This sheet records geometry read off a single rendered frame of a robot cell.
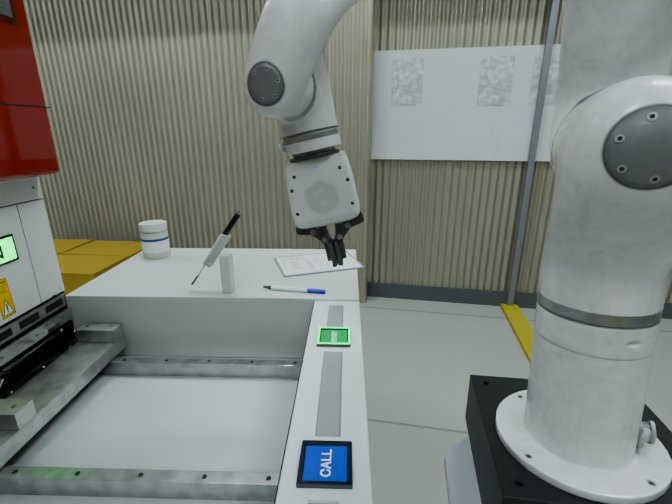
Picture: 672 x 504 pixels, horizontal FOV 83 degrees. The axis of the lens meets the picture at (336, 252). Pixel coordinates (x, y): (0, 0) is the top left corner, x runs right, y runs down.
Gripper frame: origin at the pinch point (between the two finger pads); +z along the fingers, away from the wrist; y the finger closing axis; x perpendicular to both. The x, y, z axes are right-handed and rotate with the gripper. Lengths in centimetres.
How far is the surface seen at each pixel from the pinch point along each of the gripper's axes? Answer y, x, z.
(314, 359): -6.3, -6.4, 14.5
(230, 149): -88, 250, -23
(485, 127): 98, 219, 0
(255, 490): -15.7, -19.0, 24.8
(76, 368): -52, 2, 13
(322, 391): -4.7, -13.5, 15.3
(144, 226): -52, 39, -5
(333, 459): -2.6, -25.6, 14.9
